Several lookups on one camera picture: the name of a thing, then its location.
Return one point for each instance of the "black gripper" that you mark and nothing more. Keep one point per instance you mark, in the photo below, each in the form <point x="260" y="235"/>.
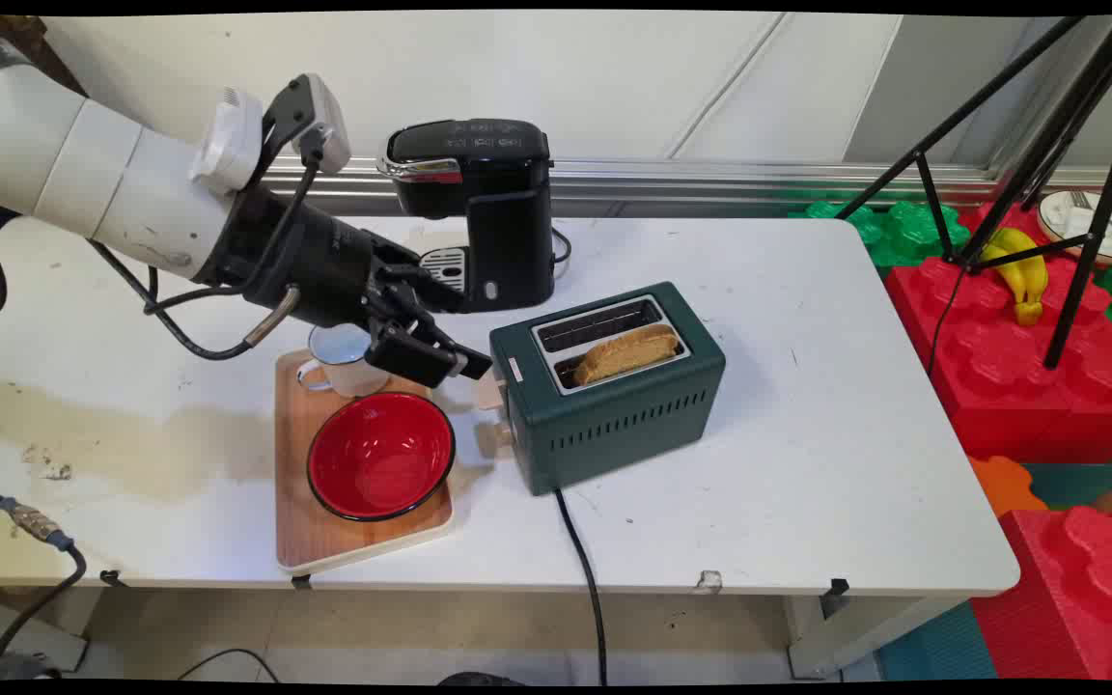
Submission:
<point x="310" y="261"/>

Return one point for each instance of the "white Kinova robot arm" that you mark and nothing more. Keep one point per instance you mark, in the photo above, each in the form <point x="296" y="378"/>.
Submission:
<point x="83" y="164"/>

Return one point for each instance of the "white enamel mug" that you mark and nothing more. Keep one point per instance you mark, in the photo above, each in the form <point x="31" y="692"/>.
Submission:
<point x="342" y="361"/>

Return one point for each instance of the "red bowl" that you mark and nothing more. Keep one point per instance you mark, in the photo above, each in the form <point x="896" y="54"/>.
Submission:
<point x="380" y="456"/>

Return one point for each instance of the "black coffee machine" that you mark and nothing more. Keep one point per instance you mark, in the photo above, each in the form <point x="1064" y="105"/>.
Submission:
<point x="488" y="208"/>

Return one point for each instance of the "green toaster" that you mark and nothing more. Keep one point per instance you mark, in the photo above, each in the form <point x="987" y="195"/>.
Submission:
<point x="614" y="396"/>

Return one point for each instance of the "toast slice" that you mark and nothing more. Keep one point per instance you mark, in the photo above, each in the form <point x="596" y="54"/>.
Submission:
<point x="625" y="351"/>

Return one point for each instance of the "wooden tray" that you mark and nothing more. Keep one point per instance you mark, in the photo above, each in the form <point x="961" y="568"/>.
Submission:
<point x="324" y="531"/>

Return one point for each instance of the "red foam block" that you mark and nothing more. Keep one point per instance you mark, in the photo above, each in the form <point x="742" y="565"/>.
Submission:
<point x="1019" y="357"/>
<point x="1068" y="598"/>

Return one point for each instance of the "orange foam block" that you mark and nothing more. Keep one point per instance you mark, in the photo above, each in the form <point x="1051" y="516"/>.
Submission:
<point x="1005" y="483"/>

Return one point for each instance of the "yellow toy banana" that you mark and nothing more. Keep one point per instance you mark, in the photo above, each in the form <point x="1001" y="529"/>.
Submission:
<point x="1021" y="270"/>

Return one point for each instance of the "white plate with fork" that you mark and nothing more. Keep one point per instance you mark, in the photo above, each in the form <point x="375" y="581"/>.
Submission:
<point x="1087" y="224"/>

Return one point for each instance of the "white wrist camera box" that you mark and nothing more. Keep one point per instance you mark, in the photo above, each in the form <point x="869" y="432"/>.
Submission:
<point x="310" y="121"/>

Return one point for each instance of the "black camera tripod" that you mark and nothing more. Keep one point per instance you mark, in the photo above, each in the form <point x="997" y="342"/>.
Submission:
<point x="1048" y="164"/>

